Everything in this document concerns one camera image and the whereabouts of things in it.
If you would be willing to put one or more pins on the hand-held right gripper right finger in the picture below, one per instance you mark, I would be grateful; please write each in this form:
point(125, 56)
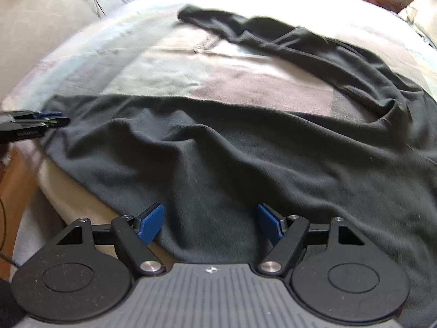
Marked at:
point(269, 223)

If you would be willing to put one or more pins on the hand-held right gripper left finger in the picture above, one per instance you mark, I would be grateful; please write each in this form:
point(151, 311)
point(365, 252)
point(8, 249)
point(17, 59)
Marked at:
point(152, 223)

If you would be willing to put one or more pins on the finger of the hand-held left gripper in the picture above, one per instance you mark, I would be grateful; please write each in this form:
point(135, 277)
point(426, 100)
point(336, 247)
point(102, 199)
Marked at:
point(51, 113)
point(58, 122)

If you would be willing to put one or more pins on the dark grey sweater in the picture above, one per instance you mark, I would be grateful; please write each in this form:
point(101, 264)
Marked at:
point(222, 160)

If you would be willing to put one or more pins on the bed with patchwork sheet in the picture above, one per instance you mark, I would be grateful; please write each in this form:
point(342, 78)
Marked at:
point(170, 71)

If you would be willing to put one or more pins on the wooden nightstand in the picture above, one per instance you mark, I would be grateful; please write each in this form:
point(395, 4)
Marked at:
point(385, 2)

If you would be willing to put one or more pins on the cream printed pillow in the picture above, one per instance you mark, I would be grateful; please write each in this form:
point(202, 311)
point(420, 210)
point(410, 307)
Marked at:
point(421, 17)

